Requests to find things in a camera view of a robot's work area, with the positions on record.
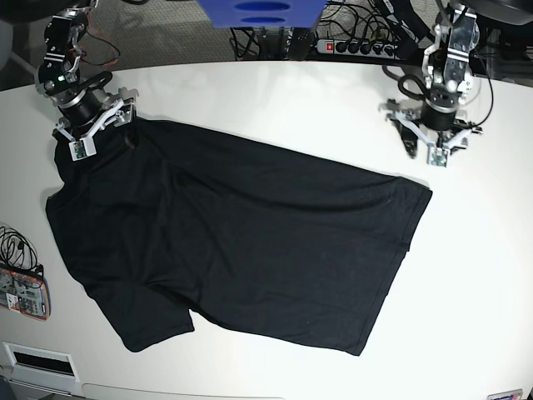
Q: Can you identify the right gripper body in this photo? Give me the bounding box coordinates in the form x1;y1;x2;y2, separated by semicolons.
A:
56;87;137;128

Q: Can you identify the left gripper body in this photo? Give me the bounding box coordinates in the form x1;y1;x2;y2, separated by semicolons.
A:
385;99;483;136

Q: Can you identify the black T-shirt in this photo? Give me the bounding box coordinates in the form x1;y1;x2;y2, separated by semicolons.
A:
46;119;432;356

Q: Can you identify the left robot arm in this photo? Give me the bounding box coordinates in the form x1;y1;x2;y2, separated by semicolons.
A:
381;1;532;167

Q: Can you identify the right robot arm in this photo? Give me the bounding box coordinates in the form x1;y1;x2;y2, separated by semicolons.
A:
35;1;138;161

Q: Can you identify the grey office chair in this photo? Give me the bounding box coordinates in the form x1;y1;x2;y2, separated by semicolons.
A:
1;21;37;91

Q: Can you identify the white power strip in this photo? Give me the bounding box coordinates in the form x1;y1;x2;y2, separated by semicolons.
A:
316;39;398;60

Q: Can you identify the black box under stool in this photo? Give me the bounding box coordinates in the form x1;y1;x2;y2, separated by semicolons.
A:
286;27;315;61

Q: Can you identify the blue plastic stool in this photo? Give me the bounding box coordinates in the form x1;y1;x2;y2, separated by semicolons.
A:
197;0;326;28

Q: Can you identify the orange printed pouch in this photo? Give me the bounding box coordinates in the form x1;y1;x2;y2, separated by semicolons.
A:
1;267;51;321

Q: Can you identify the sticker card at edge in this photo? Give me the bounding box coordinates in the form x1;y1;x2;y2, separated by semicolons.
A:
486;388;524;400

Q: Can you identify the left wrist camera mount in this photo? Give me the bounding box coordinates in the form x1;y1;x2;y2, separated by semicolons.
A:
389;112;473;168

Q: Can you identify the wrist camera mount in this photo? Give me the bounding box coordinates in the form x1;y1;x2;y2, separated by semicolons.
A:
389;112;473;168
53;98;136;162

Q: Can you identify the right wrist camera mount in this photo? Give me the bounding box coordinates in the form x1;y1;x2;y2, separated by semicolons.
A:
53;98;136;162

